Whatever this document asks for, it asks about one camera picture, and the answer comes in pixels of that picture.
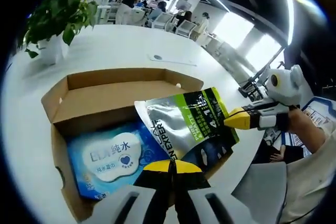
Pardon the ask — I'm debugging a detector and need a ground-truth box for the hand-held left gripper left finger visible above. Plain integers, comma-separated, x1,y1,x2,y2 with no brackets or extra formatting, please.
90,160,173,224

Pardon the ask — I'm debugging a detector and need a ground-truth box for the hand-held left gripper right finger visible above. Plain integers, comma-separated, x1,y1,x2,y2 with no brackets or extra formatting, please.
172,159,266,224

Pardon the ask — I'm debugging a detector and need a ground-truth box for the brown cardboard shoe box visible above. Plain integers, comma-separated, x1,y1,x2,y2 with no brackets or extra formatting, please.
40,68,212,223

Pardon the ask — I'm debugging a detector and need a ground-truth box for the silver green pouch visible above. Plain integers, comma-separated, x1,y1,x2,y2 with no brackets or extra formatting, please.
133,87,240,190

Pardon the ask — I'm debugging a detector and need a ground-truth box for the blue white display board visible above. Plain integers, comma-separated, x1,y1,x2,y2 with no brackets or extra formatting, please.
288,97,336,158

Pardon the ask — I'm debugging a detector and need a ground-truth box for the blue wet wipes pack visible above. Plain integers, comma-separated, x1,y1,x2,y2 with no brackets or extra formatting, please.
65,120,173,201

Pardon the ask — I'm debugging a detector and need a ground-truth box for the grey mesh chair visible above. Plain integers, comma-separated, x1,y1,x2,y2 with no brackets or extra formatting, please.
230,161,289,224

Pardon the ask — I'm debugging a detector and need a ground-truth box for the green potted plant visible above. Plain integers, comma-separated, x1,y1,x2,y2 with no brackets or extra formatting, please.
18,0,99,65

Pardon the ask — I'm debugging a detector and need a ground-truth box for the person's white shirt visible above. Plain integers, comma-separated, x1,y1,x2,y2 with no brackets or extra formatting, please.
282,131,336,224

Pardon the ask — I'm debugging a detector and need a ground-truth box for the white office chair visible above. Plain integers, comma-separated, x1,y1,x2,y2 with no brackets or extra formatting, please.
176,20,197,38
152,11,175,29

